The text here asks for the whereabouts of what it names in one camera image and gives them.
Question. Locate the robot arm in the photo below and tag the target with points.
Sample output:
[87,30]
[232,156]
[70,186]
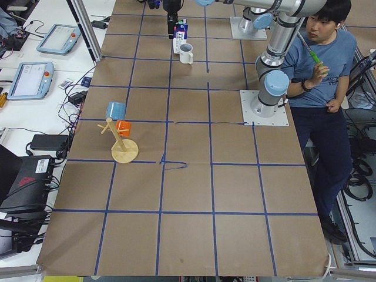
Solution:
[285,19]
[255,19]

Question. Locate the blue white milk carton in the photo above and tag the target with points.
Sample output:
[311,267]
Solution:
[179,34]

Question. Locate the blue mug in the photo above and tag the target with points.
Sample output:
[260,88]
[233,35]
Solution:
[116,110]

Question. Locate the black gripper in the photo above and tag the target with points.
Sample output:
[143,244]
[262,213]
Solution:
[171,6]

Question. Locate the black computer case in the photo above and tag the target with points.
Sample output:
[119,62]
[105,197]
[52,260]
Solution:
[24,183]

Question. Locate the small remote control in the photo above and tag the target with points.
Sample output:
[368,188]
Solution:
[67,82]

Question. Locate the person's right hand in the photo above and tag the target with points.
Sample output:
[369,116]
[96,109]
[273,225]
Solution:
[320,71]

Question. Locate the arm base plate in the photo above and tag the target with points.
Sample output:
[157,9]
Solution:
[257,114]
[242,29]

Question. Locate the orange mug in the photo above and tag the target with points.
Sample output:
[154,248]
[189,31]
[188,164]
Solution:
[123,128]

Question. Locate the person in blue shirt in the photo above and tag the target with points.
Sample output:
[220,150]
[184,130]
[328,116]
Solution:
[323,41]

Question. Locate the aluminium frame post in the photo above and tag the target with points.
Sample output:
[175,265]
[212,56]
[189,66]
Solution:
[83,22]

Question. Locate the black power brick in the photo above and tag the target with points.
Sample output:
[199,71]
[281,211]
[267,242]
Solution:
[49,142]

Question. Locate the black power adapter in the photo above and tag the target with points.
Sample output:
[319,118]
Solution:
[99,24]

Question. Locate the teach pendant lower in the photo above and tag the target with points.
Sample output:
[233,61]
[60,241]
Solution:
[32,81]

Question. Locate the white HOME mug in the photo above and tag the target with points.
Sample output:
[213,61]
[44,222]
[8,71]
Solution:
[186,53]

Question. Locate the teach pendant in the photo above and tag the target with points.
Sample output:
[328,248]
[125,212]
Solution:
[32,81]
[59,40]

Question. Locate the teach pendant upper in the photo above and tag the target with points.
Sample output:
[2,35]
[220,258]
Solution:
[59,40]

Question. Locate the wooden mug tree stand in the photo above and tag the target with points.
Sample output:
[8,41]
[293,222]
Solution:
[123,150]

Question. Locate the person's left hand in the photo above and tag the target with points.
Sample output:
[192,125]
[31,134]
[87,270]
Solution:
[333,105]

